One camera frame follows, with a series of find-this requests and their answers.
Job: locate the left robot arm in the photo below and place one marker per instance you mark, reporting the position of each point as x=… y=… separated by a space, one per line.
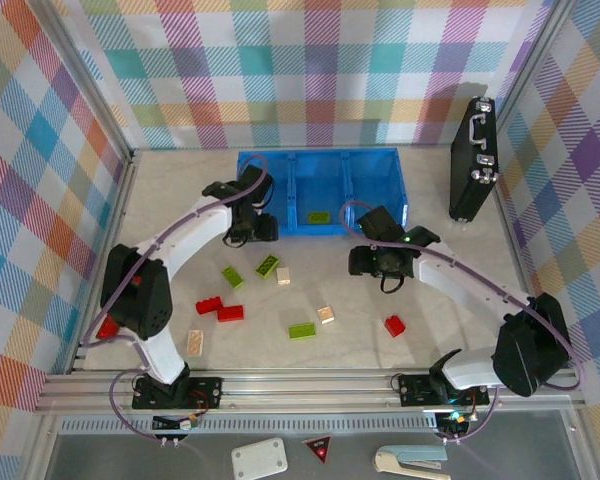
x=190 y=235

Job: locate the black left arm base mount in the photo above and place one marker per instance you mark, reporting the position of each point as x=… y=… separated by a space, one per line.
x=200 y=392

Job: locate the long white lego brick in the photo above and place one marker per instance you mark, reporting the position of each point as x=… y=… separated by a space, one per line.
x=196 y=342

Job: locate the white plastic plate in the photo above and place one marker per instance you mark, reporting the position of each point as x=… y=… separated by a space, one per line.
x=258 y=457

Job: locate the red triangle button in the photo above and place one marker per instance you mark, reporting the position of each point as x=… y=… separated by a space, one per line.
x=319 y=447

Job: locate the small red lego brick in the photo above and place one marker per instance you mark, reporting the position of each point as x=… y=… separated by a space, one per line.
x=394 y=326

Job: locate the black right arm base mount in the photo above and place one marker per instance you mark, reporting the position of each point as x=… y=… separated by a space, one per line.
x=415 y=390

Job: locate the blue three-compartment bin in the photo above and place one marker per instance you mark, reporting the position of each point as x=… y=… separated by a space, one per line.
x=320 y=175

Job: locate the light blue stapler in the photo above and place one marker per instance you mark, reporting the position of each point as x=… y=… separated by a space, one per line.
x=410 y=457

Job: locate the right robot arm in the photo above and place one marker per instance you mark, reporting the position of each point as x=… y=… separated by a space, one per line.
x=460 y=285

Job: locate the small white lego brick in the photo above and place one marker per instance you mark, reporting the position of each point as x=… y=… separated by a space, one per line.
x=283 y=276
x=326 y=315

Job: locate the green lego brick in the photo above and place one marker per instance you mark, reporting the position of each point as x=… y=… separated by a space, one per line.
x=268 y=266
x=232 y=277
x=301 y=331
x=319 y=217

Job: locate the black briefcase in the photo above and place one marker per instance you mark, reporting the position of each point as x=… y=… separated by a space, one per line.
x=467 y=165

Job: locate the aluminium extrusion frame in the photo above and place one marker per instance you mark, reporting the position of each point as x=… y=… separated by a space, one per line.
x=305 y=390

